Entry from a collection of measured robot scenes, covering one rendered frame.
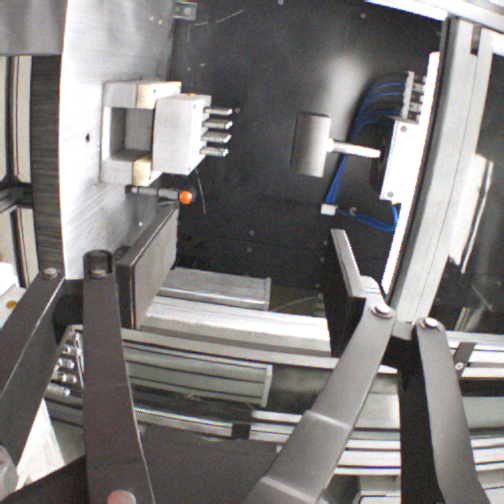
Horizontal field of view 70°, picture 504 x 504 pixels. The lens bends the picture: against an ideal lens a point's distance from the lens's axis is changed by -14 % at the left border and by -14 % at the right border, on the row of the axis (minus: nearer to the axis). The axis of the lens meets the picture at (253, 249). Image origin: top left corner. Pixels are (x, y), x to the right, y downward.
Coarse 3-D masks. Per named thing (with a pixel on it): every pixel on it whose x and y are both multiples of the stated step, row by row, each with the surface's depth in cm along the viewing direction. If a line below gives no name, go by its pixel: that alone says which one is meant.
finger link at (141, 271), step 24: (168, 216) 20; (144, 240) 17; (168, 240) 20; (120, 264) 15; (144, 264) 16; (168, 264) 21; (120, 288) 15; (144, 288) 17; (120, 312) 16; (144, 312) 17
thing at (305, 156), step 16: (304, 112) 56; (304, 128) 55; (320, 128) 54; (304, 144) 55; (320, 144) 55; (336, 144) 57; (352, 144) 57; (304, 160) 56; (320, 160) 56; (320, 176) 57
